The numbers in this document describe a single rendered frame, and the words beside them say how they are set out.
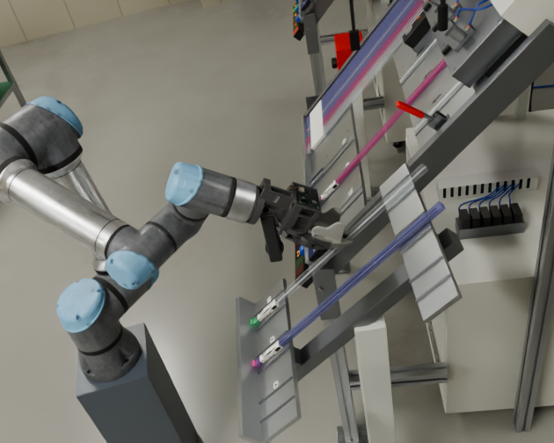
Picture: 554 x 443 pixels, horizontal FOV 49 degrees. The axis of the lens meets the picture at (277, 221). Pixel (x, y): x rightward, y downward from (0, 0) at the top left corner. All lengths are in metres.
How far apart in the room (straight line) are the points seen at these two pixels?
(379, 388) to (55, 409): 1.35
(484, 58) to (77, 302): 1.00
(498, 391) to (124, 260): 1.20
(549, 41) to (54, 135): 0.96
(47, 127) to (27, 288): 1.61
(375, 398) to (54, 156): 0.84
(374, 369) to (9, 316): 1.85
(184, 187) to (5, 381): 1.63
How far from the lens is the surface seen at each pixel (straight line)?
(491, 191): 1.74
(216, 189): 1.05
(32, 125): 1.33
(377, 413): 1.40
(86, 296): 1.47
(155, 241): 1.09
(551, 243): 1.42
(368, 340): 1.19
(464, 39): 1.23
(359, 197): 1.39
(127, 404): 1.64
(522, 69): 1.19
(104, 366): 1.56
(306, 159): 1.75
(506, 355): 1.76
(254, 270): 2.49
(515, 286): 1.55
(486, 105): 1.21
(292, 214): 1.08
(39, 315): 2.71
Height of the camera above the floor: 1.72
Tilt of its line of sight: 40 degrees down
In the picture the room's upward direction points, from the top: 13 degrees counter-clockwise
